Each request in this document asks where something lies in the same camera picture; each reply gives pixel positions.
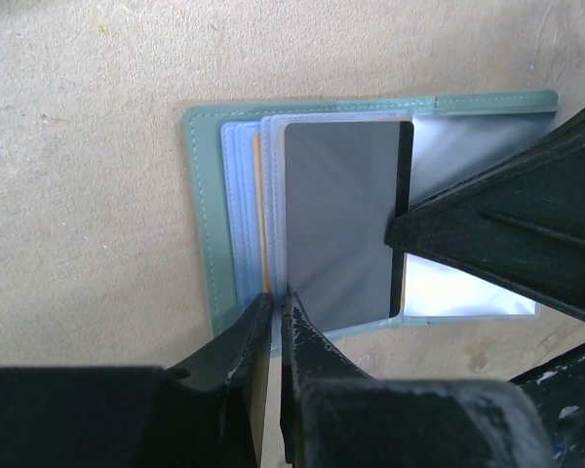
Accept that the green card holder wallet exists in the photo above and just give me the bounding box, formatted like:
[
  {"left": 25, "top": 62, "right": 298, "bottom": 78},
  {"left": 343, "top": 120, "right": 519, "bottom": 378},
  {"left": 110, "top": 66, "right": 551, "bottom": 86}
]
[{"left": 182, "top": 90, "right": 559, "bottom": 334}]

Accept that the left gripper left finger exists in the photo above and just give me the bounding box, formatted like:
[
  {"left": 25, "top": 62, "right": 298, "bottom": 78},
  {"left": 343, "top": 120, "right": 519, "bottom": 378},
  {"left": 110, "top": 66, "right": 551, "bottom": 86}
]
[{"left": 0, "top": 293, "right": 273, "bottom": 467}]

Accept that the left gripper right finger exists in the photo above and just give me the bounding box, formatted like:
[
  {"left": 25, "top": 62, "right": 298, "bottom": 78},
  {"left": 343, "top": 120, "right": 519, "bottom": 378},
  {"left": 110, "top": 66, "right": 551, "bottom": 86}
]
[{"left": 280, "top": 293, "right": 555, "bottom": 467}]

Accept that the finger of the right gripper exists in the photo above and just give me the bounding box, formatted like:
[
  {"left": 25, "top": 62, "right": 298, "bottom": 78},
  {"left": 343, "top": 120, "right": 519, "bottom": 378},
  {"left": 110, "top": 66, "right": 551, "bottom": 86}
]
[
  {"left": 385, "top": 107, "right": 585, "bottom": 322},
  {"left": 511, "top": 343, "right": 585, "bottom": 467}
]

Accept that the grey card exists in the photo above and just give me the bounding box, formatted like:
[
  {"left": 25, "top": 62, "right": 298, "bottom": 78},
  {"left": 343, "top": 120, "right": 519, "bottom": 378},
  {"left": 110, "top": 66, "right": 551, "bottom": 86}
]
[{"left": 284, "top": 121, "right": 413, "bottom": 332}]

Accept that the orange card in wallet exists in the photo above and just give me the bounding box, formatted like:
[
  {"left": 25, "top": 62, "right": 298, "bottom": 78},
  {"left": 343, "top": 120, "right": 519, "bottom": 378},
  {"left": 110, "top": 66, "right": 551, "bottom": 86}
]
[{"left": 253, "top": 133, "right": 271, "bottom": 293}]

